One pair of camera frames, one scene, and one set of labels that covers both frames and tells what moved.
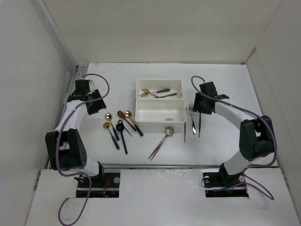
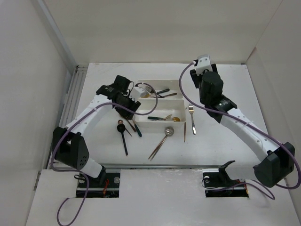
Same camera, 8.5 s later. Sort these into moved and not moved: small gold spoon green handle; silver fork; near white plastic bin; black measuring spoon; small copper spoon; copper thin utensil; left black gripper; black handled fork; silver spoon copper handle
Moved: black handled fork; left black gripper; small gold spoon green handle
Not moved: small copper spoon; copper thin utensil; near white plastic bin; black measuring spoon; silver spoon copper handle; silver fork
